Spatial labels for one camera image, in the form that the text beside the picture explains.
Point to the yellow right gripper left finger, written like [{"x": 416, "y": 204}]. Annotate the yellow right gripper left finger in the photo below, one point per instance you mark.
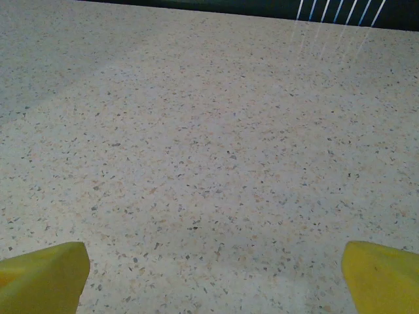
[{"x": 39, "y": 281}]

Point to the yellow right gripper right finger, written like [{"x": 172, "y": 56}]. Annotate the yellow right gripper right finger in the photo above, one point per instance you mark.
[{"x": 386, "y": 281}]

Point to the black board with white lines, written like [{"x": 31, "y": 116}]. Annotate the black board with white lines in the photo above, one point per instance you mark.
[{"x": 229, "y": 5}]

